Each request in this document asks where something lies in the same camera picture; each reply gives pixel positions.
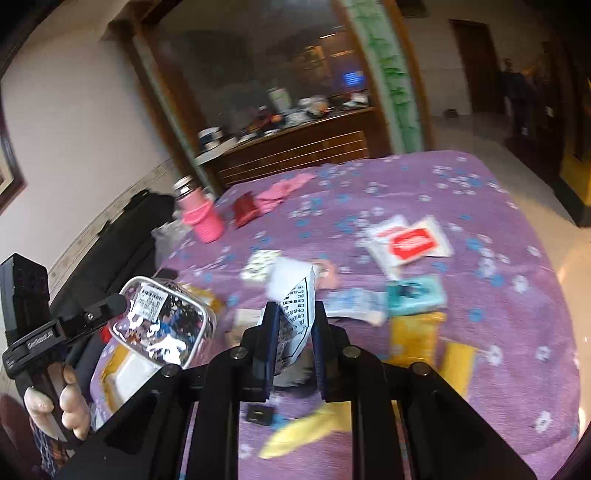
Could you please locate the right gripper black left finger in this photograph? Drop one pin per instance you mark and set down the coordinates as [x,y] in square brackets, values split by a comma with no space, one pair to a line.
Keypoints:
[264,354]

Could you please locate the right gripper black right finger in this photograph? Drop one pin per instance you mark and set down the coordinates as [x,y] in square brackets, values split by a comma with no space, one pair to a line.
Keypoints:
[327,343]

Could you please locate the white foam sheet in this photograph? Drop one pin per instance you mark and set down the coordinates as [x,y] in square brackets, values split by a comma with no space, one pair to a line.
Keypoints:
[292,286]

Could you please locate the white and blue wipes packet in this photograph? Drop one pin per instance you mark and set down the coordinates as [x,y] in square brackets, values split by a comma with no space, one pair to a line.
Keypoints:
[357,304]

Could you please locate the clear pink-trimmed cosmetic pouch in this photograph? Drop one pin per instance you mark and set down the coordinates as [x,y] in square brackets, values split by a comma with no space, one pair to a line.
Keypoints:
[167,322]

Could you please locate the teal cartoon tissue pack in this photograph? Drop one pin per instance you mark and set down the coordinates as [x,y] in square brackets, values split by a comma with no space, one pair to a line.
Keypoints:
[416,295]

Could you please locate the white packet with red text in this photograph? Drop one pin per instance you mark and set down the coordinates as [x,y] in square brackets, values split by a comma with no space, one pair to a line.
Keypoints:
[376,243]

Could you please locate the white packet with red label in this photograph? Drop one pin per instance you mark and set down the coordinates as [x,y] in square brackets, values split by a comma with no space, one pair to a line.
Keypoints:
[425,238]

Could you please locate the bare left hand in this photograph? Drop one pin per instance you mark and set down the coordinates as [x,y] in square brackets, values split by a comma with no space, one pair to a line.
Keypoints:
[69,412]

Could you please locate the lemon print tissue pack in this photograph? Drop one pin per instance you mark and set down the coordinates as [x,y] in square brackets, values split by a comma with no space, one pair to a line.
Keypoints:
[259,265]

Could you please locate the black sofa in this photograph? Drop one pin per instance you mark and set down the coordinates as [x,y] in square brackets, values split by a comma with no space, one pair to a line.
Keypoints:
[124,249]

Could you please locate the red satin pouch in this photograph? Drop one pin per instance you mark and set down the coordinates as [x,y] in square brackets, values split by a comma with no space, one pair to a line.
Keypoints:
[245,210]

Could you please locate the pink knitted bottle sleeve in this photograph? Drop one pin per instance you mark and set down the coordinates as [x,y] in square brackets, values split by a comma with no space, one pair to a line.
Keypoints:
[197,210]

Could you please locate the pink cloth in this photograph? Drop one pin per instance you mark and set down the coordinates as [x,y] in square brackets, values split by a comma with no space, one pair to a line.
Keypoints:
[271,198]

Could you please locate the purple floral tablecloth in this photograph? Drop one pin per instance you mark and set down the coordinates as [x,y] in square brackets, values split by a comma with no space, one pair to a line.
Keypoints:
[435,263]

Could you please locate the wooden sideboard cabinet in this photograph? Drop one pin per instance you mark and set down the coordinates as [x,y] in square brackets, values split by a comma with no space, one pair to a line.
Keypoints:
[345,137]

